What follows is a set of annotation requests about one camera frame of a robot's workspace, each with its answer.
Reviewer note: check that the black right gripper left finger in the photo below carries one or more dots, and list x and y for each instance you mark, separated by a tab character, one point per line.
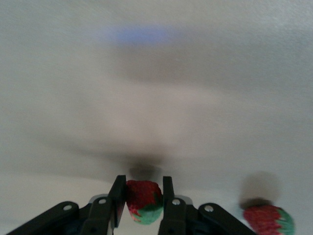
97	215

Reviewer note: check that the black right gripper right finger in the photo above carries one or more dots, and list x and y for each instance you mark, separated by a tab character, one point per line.
176	218

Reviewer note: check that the red strawberry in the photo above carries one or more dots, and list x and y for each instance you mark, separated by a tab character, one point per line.
141	195
264	220

